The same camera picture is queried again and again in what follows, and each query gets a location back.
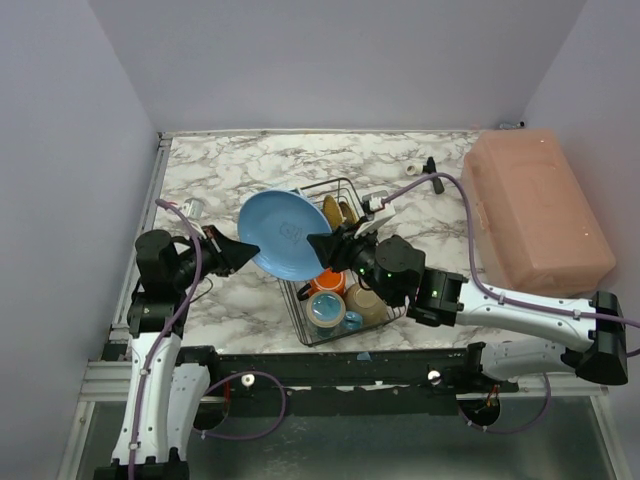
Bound yellow woven bamboo plate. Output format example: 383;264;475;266
322;195;345;231

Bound orange mug black handle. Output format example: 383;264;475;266
296;269;346;301

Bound yellow patterned plate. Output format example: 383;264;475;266
338;201;359;225

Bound beige ceramic bowl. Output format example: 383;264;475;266
343;284;387;327

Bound light blue plate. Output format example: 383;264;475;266
237;190;331;281

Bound blue butterfly mug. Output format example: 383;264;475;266
306;291;364;339

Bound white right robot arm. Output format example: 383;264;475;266
307;228;628;385

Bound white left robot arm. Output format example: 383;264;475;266
93;226;260;479

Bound black and white pipe fitting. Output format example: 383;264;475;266
405;156;445;195

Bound pink plastic storage box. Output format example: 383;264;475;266
461;129;616;297

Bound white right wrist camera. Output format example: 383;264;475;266
355;190;396;238

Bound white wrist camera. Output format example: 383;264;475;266
180;198;205;221
355;190;396;238

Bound dark wire dish rack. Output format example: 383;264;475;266
279;177;404;347

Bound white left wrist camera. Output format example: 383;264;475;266
180;198;205;221

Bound aluminium side rail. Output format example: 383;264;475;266
108;132;171;343

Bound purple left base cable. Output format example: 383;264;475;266
199;369;289;441

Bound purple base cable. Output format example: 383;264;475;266
457;372;554;435
199;369;289;441

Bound black front table rail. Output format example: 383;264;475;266
201;344;517;417

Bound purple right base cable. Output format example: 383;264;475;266
457;372;554;435

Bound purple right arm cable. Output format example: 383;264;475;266
379;171;640;331

